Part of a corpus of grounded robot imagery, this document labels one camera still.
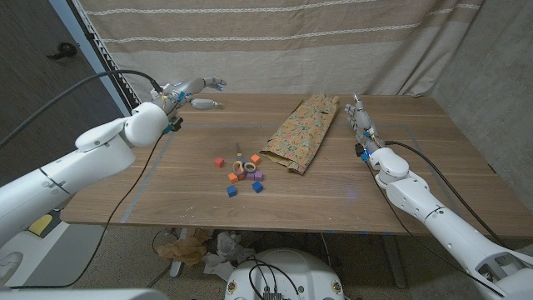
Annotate black door handle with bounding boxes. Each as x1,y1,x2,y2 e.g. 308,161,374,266
46,42,78,61

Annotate black yellow foot pedal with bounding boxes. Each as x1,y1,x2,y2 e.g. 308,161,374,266
27,209,62,239

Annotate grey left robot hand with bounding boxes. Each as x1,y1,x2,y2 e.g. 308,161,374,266
150,77,228,116

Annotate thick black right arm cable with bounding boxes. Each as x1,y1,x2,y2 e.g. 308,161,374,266
383,140,507,249

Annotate dark wooden door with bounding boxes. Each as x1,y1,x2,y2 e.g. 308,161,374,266
0,0,133,188

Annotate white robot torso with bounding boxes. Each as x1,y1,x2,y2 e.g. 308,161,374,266
224,248,346,300

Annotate metal table leg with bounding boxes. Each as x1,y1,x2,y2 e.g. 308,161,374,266
168,227,188,279
381,235,409,289

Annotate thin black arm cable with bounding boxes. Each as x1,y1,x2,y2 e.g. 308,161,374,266
7,132,167,289
366,160,507,298

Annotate floral brown wrapping paper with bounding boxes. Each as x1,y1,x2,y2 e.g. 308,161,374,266
258,92,341,176

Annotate white shoe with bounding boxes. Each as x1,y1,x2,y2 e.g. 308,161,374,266
0,251,24,285

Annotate beige striped curtain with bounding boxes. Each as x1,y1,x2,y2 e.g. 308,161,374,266
77,0,486,108

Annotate black torso cable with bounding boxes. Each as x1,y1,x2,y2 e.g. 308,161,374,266
247,257,301,300

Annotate crumpled white paper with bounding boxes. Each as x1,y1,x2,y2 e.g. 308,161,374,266
202,231,257,283

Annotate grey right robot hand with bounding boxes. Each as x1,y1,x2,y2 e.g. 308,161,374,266
344,93,383,153

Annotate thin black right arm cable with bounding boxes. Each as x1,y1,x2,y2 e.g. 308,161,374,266
366,160,507,298

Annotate blue tan handled scissors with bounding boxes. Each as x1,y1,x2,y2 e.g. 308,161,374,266
232,142,257,176

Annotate black backdrop frame bar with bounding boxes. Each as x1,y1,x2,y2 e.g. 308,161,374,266
66,0,145,123

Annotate crumpled brown paper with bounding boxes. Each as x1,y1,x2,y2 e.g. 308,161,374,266
157,228,213,268

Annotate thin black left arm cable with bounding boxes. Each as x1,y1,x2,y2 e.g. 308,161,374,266
7,132,167,289

